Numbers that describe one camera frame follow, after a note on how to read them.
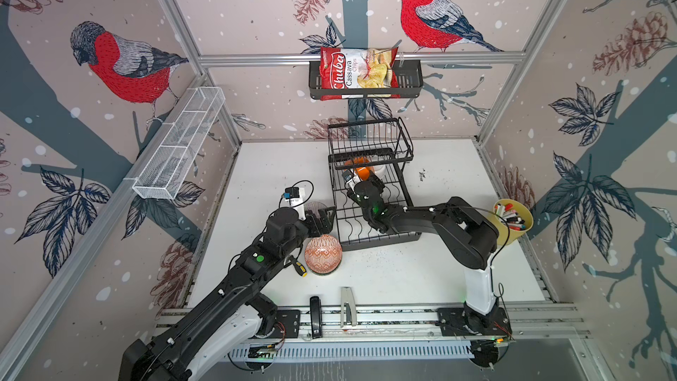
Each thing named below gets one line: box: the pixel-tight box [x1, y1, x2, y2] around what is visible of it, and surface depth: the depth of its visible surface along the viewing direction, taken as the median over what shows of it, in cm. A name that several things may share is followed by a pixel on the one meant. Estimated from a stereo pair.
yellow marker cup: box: [491, 198, 534, 247], surface depth 84 cm
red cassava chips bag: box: [319, 45, 401, 101], surface depth 90 cm
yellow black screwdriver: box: [289, 254, 308, 278], surface depth 85 cm
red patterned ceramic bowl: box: [304, 234, 343, 277], surface depth 84 cm
